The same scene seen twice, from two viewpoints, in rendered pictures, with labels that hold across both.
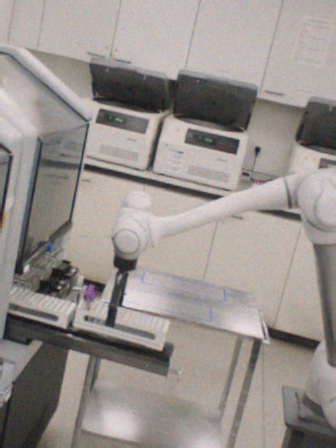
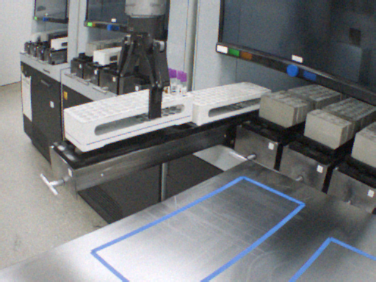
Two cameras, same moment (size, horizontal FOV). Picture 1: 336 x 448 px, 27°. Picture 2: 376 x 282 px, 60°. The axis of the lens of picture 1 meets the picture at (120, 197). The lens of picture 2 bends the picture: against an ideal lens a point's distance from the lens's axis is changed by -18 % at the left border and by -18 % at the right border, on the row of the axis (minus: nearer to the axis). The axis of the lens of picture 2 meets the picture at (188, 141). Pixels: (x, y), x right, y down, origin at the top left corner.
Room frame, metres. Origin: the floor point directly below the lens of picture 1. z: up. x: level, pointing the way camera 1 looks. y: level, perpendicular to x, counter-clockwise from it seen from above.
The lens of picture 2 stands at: (2.67, -0.64, 1.16)
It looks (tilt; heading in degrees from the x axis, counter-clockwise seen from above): 24 degrees down; 128
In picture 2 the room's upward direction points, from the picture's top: 4 degrees clockwise
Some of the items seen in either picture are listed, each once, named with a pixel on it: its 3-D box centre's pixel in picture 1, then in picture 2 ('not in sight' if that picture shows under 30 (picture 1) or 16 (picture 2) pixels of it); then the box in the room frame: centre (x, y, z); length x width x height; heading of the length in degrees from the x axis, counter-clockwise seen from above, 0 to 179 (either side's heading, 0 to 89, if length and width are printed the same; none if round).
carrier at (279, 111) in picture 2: (32, 283); (277, 111); (2.28, 0.24, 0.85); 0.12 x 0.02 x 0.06; 172
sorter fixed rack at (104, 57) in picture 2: not in sight; (126, 54); (1.44, 0.47, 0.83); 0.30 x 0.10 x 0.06; 81
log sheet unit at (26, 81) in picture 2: not in sight; (25, 95); (0.38, 0.43, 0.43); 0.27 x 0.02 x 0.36; 171
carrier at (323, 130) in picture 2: (45, 270); (324, 131); (2.43, 0.22, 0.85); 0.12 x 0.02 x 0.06; 171
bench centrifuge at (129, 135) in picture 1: (124, 111); not in sight; (4.73, 0.09, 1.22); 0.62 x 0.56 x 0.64; 170
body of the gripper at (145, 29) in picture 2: (123, 269); (143, 34); (2.08, -0.06, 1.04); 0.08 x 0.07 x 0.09; 172
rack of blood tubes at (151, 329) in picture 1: (121, 323); (128, 114); (2.07, -0.09, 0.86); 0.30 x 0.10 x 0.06; 82
